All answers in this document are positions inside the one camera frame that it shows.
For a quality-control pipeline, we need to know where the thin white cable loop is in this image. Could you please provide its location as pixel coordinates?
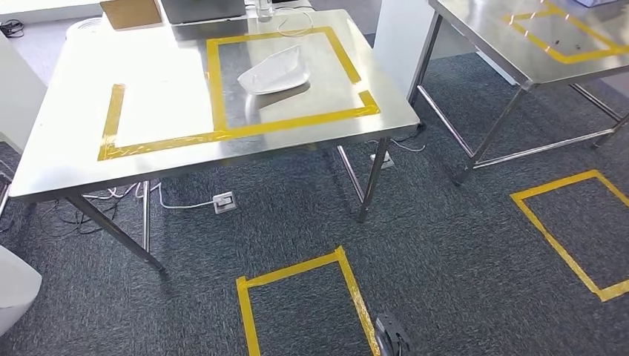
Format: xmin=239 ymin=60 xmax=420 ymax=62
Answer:
xmin=274 ymin=7 xmax=315 ymax=39

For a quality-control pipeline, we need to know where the white ribbed round object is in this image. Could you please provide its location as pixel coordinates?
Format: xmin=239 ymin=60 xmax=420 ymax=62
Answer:
xmin=65 ymin=17 xmax=105 ymax=42

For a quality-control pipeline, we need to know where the white socket cable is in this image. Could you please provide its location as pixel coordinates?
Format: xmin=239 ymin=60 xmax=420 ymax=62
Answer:
xmin=83 ymin=180 xmax=217 ymax=211

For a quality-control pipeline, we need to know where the yellow tape angle on table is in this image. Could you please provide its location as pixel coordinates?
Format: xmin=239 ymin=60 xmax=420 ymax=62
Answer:
xmin=97 ymin=83 xmax=222 ymax=162

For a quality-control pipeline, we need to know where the white floor socket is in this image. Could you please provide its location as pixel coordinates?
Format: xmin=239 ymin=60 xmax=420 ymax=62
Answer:
xmin=212 ymin=191 xmax=238 ymax=215
xmin=369 ymin=151 xmax=395 ymax=171

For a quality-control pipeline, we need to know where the steel workbench table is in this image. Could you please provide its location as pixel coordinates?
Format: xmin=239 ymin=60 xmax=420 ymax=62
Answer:
xmin=8 ymin=7 xmax=421 ymax=274
xmin=407 ymin=0 xmax=629 ymax=187

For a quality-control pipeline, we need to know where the white plastic shell part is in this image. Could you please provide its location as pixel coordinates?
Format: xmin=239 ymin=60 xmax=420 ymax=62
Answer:
xmin=0 ymin=245 xmax=43 ymax=338
xmin=237 ymin=44 xmax=312 ymax=96

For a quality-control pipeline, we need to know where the white pillar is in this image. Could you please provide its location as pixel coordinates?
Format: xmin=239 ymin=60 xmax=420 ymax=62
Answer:
xmin=372 ymin=0 xmax=480 ymax=102

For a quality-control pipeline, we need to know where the black coiled cable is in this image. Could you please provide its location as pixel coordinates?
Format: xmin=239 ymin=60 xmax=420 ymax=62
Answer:
xmin=0 ymin=19 xmax=25 ymax=39

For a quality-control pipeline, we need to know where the white cabinet side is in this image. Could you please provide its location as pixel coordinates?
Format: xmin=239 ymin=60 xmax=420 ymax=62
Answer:
xmin=0 ymin=31 xmax=49 ymax=154

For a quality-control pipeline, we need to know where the brown cardboard box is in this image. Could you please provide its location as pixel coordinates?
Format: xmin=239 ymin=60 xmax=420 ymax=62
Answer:
xmin=99 ymin=0 xmax=163 ymax=30

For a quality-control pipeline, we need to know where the yellow tape square on table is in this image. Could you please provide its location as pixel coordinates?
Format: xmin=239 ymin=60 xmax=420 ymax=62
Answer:
xmin=206 ymin=25 xmax=381 ymax=141
xmin=501 ymin=0 xmax=629 ymax=65

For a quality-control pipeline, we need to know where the right dark robot hand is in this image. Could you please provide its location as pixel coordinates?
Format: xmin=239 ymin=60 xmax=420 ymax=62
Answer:
xmin=374 ymin=314 xmax=414 ymax=356

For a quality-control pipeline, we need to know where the grey metal case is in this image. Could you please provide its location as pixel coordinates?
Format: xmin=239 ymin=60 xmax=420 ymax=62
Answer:
xmin=159 ymin=0 xmax=248 ymax=25

